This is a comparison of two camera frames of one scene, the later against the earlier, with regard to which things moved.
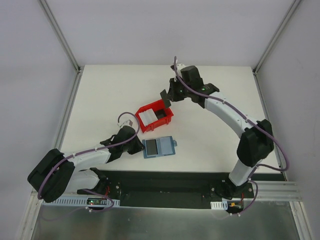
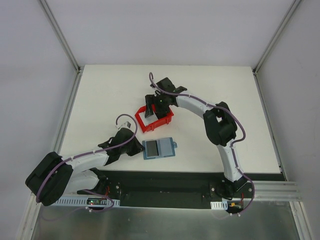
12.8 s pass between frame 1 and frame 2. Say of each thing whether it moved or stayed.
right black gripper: moved
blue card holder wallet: stayed
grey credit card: stayed
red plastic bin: stayed
